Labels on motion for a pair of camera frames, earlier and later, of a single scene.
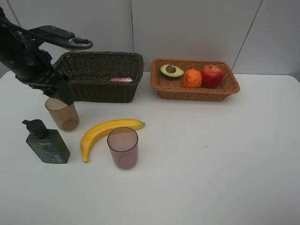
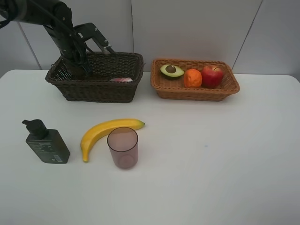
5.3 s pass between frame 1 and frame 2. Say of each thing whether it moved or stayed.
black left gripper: moved
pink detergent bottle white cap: stayed
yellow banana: stayed
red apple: stayed
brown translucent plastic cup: moved
